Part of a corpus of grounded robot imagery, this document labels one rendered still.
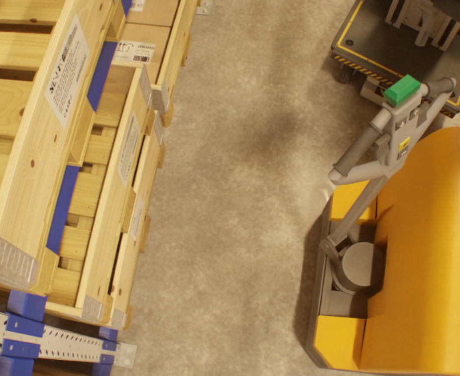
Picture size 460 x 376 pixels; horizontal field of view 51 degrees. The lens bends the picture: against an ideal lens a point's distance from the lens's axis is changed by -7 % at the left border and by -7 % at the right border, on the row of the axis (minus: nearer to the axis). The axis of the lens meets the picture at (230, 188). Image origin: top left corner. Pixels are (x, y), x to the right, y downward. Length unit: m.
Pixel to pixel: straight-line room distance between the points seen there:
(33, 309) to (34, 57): 0.61
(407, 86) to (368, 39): 1.48
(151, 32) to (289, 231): 1.10
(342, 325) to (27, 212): 1.35
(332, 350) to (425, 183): 0.73
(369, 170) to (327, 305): 0.96
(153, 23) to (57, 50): 1.33
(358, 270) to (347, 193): 0.36
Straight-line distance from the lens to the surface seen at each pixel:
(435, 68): 2.61
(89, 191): 1.72
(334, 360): 2.02
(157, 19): 2.37
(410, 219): 1.80
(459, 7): 1.16
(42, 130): 1.04
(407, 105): 1.14
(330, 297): 2.09
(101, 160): 1.75
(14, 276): 1.02
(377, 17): 2.69
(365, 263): 1.99
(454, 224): 1.65
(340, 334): 2.02
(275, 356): 2.33
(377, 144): 1.16
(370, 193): 1.48
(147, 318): 2.37
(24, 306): 1.25
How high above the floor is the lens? 2.33
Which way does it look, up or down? 70 degrees down
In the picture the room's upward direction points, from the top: straight up
